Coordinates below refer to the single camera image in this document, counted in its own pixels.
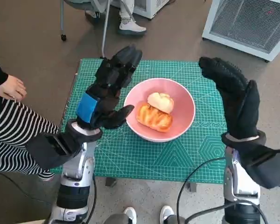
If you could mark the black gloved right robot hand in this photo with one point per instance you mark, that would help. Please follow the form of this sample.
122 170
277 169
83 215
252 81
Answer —
240 105

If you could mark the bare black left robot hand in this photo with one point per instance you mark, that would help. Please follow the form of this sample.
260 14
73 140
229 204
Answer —
107 102

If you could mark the person's hand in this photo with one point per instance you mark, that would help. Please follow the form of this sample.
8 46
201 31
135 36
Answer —
12 88

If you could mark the long braided toy bread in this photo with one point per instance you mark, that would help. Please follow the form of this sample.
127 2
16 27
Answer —
151 119

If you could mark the round toy bread bun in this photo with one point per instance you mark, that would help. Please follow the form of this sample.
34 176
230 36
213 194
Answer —
161 102

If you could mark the pink bowl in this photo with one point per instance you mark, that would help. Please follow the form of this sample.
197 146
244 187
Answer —
184 105

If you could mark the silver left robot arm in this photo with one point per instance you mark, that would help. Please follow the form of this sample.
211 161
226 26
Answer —
79 168

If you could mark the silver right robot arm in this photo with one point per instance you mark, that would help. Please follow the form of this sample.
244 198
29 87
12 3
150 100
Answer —
240 177

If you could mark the person in striped clothing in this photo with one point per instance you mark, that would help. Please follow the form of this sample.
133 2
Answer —
14 135

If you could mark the green cutting mat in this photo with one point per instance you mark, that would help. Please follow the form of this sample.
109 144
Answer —
140 158

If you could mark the metal chair with casters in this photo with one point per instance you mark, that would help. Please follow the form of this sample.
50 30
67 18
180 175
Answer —
105 35

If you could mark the seated person with white shoe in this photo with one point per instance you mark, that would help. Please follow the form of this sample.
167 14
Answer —
130 26

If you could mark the large white grille cabinet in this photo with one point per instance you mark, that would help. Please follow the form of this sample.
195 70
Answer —
247 23

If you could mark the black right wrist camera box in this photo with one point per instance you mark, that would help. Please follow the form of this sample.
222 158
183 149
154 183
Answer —
268 165

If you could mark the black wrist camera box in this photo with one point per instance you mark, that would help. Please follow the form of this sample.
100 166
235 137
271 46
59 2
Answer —
268 165
49 151

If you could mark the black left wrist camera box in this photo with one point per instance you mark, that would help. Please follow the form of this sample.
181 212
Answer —
49 151

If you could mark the black table leg bracket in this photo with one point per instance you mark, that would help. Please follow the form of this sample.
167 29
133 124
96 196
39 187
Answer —
193 187
111 182

